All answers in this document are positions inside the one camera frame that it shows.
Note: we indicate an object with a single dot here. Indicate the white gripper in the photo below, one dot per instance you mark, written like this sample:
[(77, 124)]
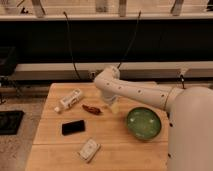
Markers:
[(111, 101)]

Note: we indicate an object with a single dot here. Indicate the red dried chili pepper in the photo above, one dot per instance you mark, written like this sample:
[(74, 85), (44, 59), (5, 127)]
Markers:
[(93, 110)]

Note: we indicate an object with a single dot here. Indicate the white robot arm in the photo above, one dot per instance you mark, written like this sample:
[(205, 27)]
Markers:
[(190, 134)]

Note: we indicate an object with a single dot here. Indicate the green ceramic bowl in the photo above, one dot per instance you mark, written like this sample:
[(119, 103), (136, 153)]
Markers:
[(143, 123)]

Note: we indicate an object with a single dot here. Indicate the black smartphone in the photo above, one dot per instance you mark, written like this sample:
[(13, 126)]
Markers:
[(73, 127)]

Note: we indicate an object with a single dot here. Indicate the small white box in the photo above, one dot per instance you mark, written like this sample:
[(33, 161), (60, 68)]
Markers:
[(88, 150)]

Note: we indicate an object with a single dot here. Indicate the black floor mat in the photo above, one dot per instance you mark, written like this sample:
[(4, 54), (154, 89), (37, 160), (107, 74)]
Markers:
[(10, 122)]

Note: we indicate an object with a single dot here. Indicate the wall power outlet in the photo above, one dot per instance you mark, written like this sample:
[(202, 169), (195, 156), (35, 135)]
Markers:
[(92, 74)]

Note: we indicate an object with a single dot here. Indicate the right wall outlet plug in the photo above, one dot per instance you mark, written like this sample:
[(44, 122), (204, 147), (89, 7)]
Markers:
[(181, 77)]

